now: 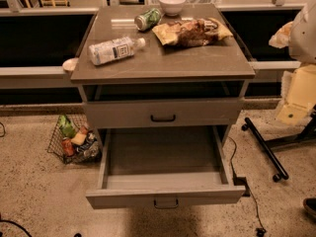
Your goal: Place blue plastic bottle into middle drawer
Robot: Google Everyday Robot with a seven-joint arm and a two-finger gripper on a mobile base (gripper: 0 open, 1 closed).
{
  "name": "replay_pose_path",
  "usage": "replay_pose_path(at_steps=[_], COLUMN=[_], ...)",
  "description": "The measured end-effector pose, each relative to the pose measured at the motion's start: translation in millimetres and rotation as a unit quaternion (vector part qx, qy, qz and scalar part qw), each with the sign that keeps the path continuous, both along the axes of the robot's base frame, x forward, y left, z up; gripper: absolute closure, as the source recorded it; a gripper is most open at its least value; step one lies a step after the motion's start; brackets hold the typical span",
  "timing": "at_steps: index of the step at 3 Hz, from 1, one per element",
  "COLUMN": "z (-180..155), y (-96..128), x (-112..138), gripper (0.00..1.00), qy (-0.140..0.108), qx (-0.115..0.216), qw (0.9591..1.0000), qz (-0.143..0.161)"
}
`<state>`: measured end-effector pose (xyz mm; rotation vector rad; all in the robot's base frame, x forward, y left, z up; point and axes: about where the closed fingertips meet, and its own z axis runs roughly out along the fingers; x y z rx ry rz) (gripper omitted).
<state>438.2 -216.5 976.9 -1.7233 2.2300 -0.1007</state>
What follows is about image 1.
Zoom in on clear plastic water bottle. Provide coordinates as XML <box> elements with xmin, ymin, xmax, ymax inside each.
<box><xmin>88</xmin><ymin>37</ymin><xmax>146</xmax><ymax>66</ymax></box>

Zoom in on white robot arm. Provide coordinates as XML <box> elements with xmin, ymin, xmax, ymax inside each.
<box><xmin>269</xmin><ymin>0</ymin><xmax>316</xmax><ymax>125</ymax></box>

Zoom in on closed grey drawer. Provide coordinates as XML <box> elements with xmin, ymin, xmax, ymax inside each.
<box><xmin>83</xmin><ymin>98</ymin><xmax>243</xmax><ymax>128</ymax></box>

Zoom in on grey drawer cabinet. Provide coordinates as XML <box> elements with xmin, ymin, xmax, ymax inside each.
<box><xmin>69</xmin><ymin>3</ymin><xmax>257</xmax><ymax>210</ymax></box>

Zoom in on open grey drawer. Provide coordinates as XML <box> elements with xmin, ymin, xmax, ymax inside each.
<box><xmin>86</xmin><ymin>126</ymin><xmax>246</xmax><ymax>209</ymax></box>

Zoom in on yellow item in basket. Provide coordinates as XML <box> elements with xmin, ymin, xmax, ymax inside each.
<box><xmin>71</xmin><ymin>132</ymin><xmax>86</xmax><ymax>145</ymax></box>

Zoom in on green snack bag in basket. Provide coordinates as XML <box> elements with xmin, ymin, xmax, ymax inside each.
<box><xmin>57</xmin><ymin>115</ymin><xmax>76</xmax><ymax>138</ymax></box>

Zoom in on brown chip bag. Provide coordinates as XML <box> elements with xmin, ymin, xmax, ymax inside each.
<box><xmin>152</xmin><ymin>18</ymin><xmax>233</xmax><ymax>47</ymax></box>

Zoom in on green soda can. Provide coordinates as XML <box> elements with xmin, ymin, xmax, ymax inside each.
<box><xmin>134</xmin><ymin>8</ymin><xmax>161</xmax><ymax>32</ymax></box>

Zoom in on round tan disc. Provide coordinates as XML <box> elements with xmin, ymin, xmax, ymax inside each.
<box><xmin>62</xmin><ymin>57</ymin><xmax>79</xmax><ymax>72</ymax></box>

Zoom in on white bowl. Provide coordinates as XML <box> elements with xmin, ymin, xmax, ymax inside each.
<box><xmin>158</xmin><ymin>0</ymin><xmax>186</xmax><ymax>16</ymax></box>

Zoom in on black wheeled stand base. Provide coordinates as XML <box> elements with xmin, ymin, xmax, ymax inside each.
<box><xmin>241</xmin><ymin>110</ymin><xmax>316</xmax><ymax>183</ymax></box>

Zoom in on black wire basket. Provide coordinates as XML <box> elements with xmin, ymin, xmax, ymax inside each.
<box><xmin>47</xmin><ymin>115</ymin><xmax>102</xmax><ymax>164</ymax></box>

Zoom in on black power cable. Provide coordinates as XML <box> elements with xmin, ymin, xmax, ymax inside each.
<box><xmin>227</xmin><ymin>135</ymin><xmax>268</xmax><ymax>237</ymax></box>

